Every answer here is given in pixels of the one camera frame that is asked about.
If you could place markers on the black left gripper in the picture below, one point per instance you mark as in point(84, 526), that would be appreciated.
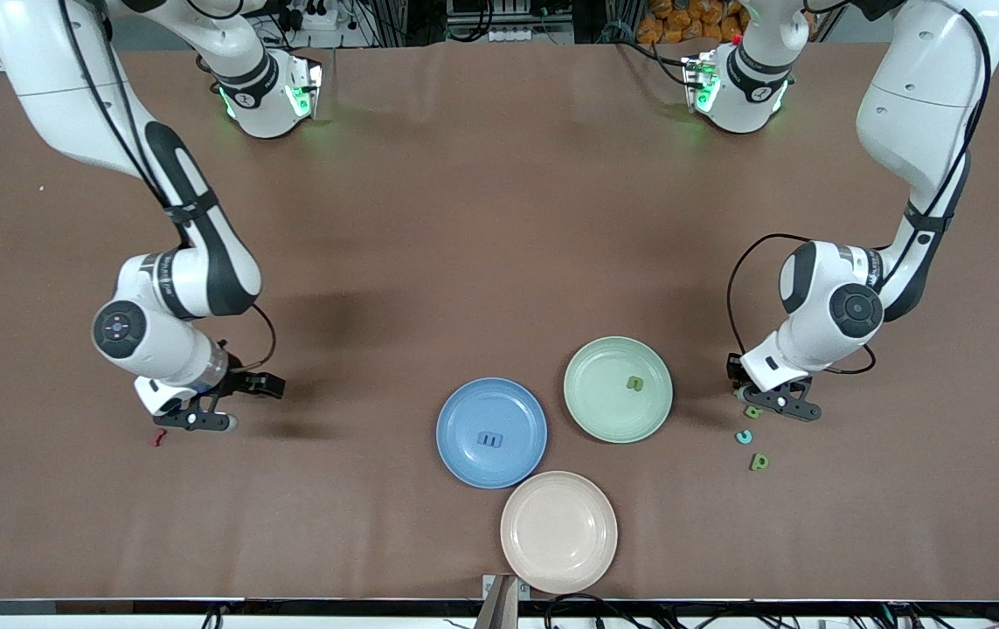
point(734, 369)

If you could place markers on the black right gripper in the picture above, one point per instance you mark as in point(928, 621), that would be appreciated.
point(239, 382)

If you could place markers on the green letter P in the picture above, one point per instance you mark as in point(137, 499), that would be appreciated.
point(759, 461)

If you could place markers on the green letter J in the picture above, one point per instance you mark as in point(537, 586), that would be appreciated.
point(634, 383)

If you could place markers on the blue letter E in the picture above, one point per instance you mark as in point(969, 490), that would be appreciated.
point(489, 439)

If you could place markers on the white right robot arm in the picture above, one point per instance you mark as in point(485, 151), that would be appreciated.
point(202, 279)

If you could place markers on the teal letter C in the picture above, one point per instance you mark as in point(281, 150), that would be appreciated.
point(748, 436)

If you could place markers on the green plate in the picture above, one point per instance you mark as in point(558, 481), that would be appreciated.
point(643, 419)

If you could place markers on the red letter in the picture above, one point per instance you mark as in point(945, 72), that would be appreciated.
point(158, 439)

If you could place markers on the blue plate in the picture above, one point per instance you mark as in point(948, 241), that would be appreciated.
point(516, 463)

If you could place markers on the beige plate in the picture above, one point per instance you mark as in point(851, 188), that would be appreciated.
point(558, 532)

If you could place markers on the brown paper table cover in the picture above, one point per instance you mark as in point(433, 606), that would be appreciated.
point(551, 218)

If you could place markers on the orange bag pile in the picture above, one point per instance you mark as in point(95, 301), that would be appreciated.
point(674, 22)

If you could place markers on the white power strip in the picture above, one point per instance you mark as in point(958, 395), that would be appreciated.
point(516, 35)
point(324, 22)

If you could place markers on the grey metal bracket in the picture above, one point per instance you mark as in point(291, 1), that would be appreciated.
point(499, 603)

